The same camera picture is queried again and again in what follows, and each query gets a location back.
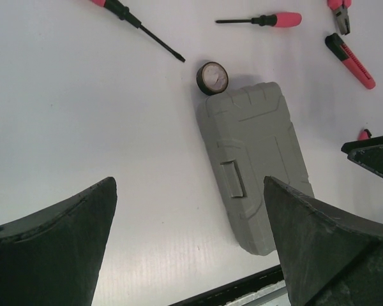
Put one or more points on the red black bit holder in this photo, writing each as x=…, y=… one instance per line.
x=365, y=134

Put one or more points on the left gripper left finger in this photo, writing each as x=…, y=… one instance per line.
x=54, y=256

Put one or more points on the red black utility knife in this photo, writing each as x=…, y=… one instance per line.
x=340, y=49

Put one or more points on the red-handled screwdriver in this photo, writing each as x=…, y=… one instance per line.
x=279, y=20
x=123, y=13

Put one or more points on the red black pliers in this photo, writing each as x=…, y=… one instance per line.
x=339, y=9

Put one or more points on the grey plastic tool case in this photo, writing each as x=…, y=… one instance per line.
x=248, y=134

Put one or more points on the black electrical tape roll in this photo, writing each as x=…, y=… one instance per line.
x=212, y=78

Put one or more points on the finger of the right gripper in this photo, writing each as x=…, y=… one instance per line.
x=366, y=153

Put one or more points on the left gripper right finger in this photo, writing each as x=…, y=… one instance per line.
x=328, y=256

